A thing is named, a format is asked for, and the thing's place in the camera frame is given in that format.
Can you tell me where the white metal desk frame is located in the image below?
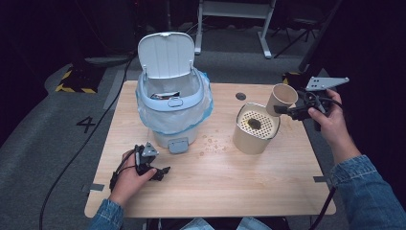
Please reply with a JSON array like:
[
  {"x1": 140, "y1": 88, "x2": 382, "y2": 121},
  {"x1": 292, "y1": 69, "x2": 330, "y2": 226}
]
[{"x1": 193, "y1": 0, "x2": 278, "y2": 59}]

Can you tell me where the grey floor tape strip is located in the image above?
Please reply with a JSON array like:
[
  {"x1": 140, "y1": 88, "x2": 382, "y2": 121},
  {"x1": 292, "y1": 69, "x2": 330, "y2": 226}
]
[{"x1": 102, "y1": 69, "x2": 144, "y2": 111}]

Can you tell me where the person's right hand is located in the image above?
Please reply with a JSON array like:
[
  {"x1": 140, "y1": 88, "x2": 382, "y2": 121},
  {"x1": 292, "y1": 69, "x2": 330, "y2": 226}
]
[{"x1": 307, "y1": 89, "x2": 362, "y2": 165}]

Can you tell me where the beige paper cup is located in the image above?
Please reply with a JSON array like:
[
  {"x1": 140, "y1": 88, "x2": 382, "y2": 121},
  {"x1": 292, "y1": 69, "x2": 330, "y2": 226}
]
[{"x1": 265, "y1": 82, "x2": 299, "y2": 118}]

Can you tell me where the person's left hand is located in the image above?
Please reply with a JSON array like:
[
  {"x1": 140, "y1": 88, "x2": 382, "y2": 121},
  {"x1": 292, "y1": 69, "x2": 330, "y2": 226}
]
[{"x1": 109, "y1": 149, "x2": 158, "y2": 206}]

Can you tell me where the white pedal trash can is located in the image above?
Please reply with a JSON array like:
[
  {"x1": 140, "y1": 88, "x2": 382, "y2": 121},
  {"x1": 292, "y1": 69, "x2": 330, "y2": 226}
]
[{"x1": 135, "y1": 31, "x2": 214, "y2": 155}]

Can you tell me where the beige canister with strainer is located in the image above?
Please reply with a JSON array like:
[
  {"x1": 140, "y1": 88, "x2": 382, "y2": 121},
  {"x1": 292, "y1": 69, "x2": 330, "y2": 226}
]
[{"x1": 232, "y1": 102, "x2": 282, "y2": 156}]

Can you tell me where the right hand-held gripper black cable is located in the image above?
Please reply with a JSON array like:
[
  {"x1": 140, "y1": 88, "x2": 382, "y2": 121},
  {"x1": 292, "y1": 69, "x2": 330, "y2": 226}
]
[{"x1": 300, "y1": 91, "x2": 345, "y2": 230}]

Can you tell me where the left hand-held gripper black cable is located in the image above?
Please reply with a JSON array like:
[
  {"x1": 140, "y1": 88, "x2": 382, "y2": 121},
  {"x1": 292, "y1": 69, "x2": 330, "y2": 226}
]
[{"x1": 108, "y1": 149, "x2": 138, "y2": 194}]

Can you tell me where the long black floor cable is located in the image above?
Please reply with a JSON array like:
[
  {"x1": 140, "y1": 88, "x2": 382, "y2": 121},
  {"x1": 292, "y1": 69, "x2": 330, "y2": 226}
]
[{"x1": 38, "y1": 47, "x2": 143, "y2": 230}]

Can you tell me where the black tripod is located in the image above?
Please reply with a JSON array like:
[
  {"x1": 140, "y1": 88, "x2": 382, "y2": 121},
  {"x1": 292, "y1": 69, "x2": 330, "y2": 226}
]
[{"x1": 273, "y1": 12, "x2": 318, "y2": 59}]

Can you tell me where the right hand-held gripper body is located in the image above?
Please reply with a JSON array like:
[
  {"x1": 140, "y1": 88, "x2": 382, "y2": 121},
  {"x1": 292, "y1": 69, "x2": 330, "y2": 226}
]
[{"x1": 288, "y1": 76, "x2": 350, "y2": 121}]

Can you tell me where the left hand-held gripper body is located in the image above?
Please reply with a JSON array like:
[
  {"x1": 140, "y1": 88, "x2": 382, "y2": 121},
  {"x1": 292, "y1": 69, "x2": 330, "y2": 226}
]
[{"x1": 133, "y1": 142, "x2": 161, "y2": 176}]

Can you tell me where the dark tea residue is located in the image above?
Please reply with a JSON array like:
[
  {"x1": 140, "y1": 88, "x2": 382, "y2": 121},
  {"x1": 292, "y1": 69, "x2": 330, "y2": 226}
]
[{"x1": 246, "y1": 117, "x2": 262, "y2": 130}]

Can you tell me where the clear blue-edged bin liner bag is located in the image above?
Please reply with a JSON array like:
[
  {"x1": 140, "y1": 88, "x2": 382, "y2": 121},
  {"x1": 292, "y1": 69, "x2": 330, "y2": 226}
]
[{"x1": 135, "y1": 71, "x2": 214, "y2": 136}]

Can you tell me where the hand-held gripper black cable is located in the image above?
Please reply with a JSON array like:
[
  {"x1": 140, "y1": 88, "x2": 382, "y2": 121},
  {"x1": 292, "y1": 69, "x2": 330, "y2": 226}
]
[
  {"x1": 300, "y1": 91, "x2": 345, "y2": 230},
  {"x1": 108, "y1": 149, "x2": 138, "y2": 194}
]

